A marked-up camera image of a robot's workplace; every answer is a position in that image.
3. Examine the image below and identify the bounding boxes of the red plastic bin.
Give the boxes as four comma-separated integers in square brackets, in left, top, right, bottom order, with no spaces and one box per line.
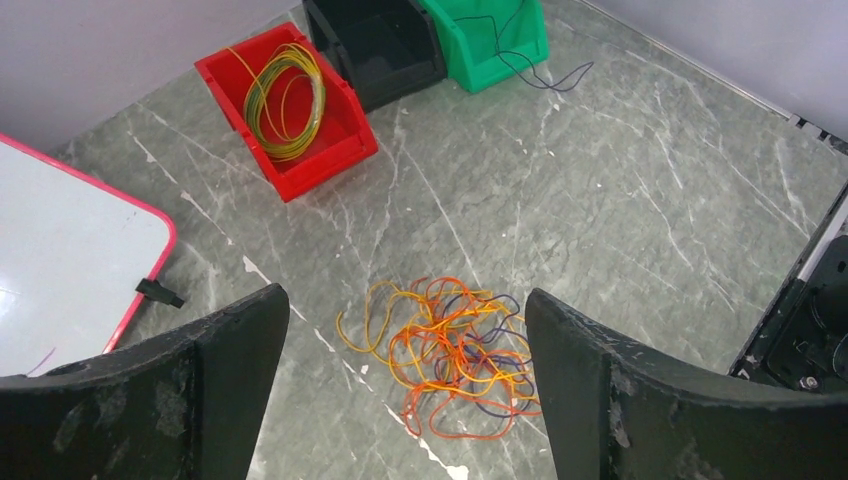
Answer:
[195,22,378,202]

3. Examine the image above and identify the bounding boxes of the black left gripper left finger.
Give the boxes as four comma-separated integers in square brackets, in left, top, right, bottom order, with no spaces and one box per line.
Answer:
[1,284,290,479]

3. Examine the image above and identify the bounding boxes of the yellow green coiled cable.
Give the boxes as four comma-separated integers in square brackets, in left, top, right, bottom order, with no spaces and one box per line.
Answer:
[226,42,328,164]

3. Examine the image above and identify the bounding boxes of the orange yellow tangled cables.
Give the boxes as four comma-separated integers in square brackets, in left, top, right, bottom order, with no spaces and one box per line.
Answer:
[335,276,543,442]

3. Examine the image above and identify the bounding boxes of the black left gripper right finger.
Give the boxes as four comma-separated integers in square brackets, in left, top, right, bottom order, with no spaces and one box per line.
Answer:
[525,288,847,479]

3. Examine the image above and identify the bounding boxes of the purple cable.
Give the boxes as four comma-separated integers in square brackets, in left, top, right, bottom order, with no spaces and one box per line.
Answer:
[453,0,596,93]

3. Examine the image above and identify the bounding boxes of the black plastic bin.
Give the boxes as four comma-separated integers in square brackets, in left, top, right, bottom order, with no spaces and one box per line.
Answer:
[302,0,447,113]

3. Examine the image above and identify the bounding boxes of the pink framed whiteboard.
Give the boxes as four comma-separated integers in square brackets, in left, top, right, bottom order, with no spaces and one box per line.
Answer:
[1,137,177,376]

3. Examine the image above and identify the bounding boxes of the green plastic bin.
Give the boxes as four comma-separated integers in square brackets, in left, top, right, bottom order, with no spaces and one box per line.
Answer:
[420,0,549,93]

